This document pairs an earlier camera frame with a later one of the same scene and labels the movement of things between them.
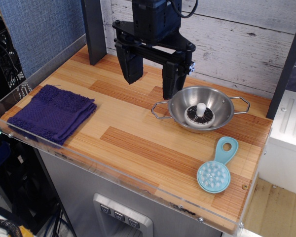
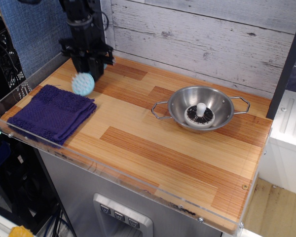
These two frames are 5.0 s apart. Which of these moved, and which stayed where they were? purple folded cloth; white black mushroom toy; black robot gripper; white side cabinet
Moved: black robot gripper
Stayed: white side cabinet; white black mushroom toy; purple folded cloth
